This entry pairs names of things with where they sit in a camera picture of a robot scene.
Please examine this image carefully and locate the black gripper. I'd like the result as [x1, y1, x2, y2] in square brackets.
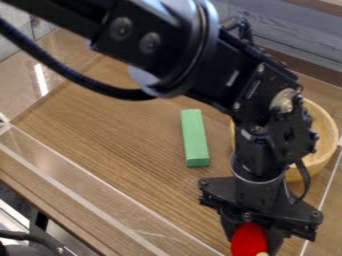
[197, 177, 323, 256]

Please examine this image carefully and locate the red plush strawberry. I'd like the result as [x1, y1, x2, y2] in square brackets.
[231, 222, 268, 256]

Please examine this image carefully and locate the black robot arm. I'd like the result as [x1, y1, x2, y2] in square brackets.
[0, 0, 323, 255]

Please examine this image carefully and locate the wooden bowl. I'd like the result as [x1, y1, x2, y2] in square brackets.
[228, 98, 340, 183]

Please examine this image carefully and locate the green rectangular block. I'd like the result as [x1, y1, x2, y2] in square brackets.
[180, 109, 209, 167]

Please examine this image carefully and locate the black cable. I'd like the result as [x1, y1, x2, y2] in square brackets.
[0, 229, 64, 256]

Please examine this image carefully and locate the black table leg bracket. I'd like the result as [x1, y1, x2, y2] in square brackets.
[29, 209, 88, 256]

